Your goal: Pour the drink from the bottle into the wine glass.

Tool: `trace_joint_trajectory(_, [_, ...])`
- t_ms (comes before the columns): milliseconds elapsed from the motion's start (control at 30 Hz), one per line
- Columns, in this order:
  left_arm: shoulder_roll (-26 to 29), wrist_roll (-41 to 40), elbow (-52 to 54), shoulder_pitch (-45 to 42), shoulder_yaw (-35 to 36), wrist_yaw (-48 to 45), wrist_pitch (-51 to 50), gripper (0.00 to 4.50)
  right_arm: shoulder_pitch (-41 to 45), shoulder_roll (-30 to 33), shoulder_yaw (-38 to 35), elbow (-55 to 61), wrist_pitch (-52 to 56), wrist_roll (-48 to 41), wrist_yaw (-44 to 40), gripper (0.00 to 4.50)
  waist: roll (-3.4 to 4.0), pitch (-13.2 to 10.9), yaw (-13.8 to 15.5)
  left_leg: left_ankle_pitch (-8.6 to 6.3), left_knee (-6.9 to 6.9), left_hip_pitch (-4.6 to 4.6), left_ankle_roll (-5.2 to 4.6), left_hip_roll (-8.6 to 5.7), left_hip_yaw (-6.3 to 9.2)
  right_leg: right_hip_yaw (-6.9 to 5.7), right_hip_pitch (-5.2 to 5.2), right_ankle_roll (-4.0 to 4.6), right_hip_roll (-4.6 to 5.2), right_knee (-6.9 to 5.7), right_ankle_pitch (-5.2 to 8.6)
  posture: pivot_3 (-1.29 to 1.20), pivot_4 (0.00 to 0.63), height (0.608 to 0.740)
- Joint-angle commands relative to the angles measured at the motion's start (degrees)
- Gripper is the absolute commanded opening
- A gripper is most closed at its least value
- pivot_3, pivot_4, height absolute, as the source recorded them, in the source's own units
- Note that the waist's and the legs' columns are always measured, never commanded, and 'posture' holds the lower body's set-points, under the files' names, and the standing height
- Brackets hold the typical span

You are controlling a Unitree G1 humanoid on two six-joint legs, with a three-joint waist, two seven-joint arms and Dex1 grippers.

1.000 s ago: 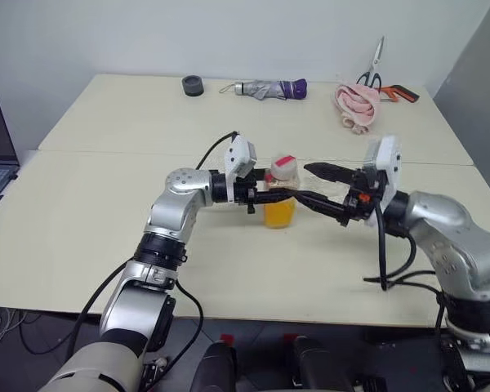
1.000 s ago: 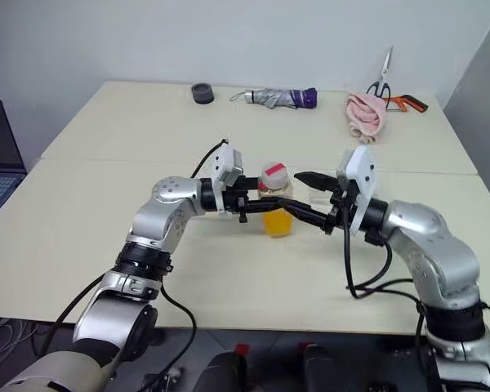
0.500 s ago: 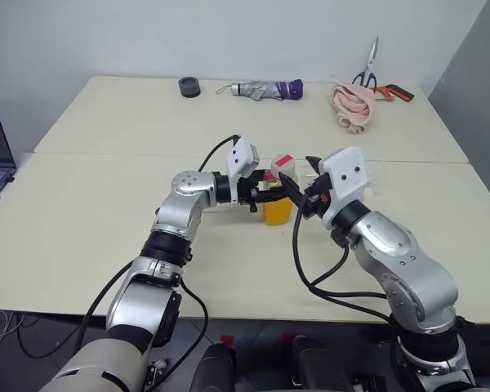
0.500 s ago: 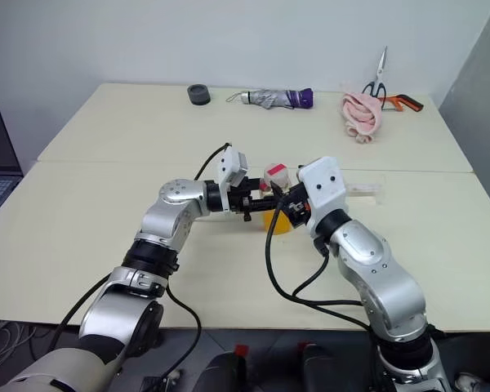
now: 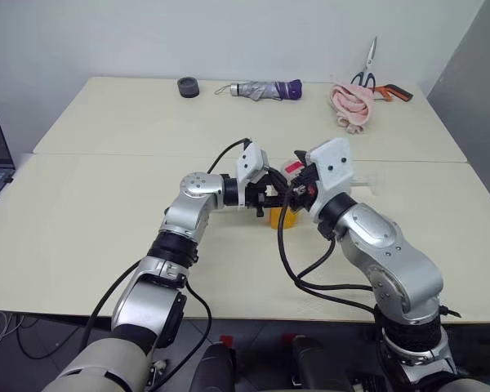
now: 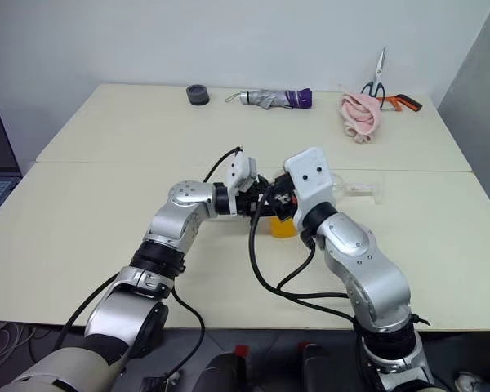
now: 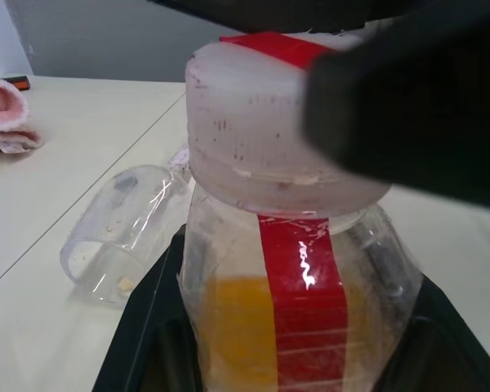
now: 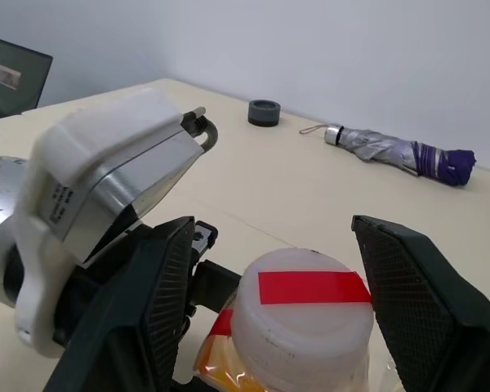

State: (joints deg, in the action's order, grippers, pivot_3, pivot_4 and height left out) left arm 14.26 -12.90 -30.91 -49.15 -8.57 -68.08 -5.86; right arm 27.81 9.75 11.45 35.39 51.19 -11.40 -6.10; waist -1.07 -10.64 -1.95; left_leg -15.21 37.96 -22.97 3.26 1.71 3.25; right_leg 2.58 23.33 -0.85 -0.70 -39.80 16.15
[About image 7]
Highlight pink towel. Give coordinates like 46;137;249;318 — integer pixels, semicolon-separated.
0;72;45;164

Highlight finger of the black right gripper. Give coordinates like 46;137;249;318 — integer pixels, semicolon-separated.
302;6;490;214
146;0;490;33

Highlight orange and black tool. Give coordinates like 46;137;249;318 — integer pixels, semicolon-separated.
0;75;30;91

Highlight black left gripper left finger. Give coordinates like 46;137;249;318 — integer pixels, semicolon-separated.
92;223;203;392

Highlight clear wine glass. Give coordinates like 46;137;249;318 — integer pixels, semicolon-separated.
59;145;195;308

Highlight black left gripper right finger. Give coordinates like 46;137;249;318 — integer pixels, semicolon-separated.
373;276;490;392

